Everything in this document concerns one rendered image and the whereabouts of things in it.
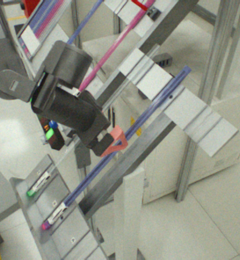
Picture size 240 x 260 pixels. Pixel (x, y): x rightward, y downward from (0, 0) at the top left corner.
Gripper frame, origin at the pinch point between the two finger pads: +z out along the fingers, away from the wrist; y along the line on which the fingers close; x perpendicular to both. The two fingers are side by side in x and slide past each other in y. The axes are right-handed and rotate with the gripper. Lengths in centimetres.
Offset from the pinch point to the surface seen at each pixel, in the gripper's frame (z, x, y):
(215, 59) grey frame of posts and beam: 38, -31, 18
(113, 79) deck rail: 15.0, -6.1, 24.5
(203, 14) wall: 205, -93, 173
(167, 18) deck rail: 14.8, -28.7, 23.2
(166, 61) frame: 62, -23, 52
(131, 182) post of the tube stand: 15.3, 9.0, -3.5
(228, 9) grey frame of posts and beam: 26, -42, 18
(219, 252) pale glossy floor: 104, 27, -13
